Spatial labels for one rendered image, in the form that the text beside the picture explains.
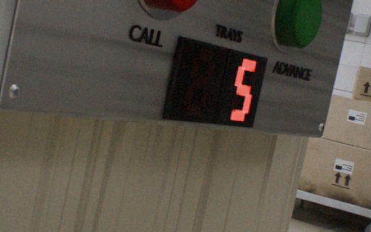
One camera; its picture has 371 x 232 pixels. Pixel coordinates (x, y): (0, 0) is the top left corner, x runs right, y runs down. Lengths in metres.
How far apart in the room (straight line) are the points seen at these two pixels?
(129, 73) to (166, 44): 0.02
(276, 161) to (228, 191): 0.05
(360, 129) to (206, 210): 3.58
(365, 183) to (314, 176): 0.27
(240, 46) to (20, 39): 0.13
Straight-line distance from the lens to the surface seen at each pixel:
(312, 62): 0.39
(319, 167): 3.93
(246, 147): 0.41
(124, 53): 0.27
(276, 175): 0.45
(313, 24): 0.36
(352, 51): 4.42
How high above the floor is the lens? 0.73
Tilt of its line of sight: 4 degrees down
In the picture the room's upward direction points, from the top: 12 degrees clockwise
